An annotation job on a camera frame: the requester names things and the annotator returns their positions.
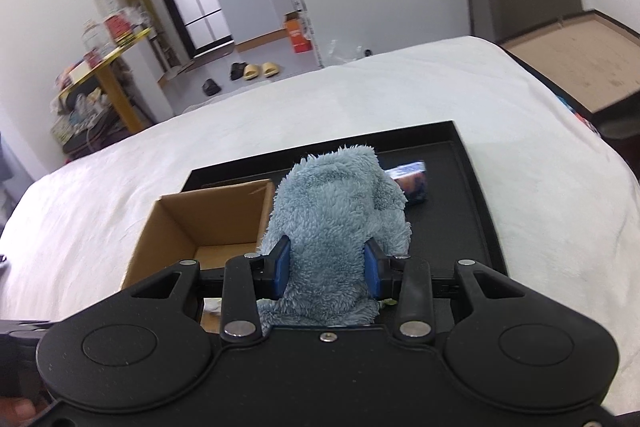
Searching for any wooden bed platform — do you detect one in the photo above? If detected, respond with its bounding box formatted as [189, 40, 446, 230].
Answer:
[500, 9, 640, 138]

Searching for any clear glass jar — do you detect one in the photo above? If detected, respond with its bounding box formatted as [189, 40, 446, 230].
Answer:
[82, 21, 104, 54]

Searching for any brown cardboard box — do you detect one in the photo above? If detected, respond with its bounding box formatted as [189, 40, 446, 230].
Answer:
[121, 179, 277, 333]

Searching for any red box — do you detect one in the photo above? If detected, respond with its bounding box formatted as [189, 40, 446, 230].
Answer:
[103, 13, 132, 40]

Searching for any light blue fluffy plush toy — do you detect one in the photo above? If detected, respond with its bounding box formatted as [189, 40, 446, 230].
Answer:
[255, 146, 413, 338]

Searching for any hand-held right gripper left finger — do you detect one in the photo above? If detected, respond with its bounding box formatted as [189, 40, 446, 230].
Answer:
[120, 234, 292, 341]

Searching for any person's left hand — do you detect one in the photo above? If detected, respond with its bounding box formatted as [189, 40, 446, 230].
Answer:
[0, 398, 35, 426]

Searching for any orange carton box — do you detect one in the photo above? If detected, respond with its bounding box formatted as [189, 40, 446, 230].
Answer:
[284, 13, 310, 54]

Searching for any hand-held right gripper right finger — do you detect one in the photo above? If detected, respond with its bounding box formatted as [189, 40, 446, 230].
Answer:
[363, 238, 517, 342]

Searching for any blue patterned soft packet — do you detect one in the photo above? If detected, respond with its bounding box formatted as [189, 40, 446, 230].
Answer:
[385, 160, 430, 206]

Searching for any clutter pile under table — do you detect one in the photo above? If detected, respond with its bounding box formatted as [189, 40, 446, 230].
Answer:
[50, 84, 132, 154]

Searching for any black tray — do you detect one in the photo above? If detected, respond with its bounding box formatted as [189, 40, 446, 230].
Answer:
[182, 121, 508, 280]

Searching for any white kitchen cabinet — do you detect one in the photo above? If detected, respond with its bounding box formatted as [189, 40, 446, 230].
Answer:
[210, 0, 301, 48]

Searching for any yellow round table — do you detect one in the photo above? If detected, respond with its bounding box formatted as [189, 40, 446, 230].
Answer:
[55, 27, 154, 134]

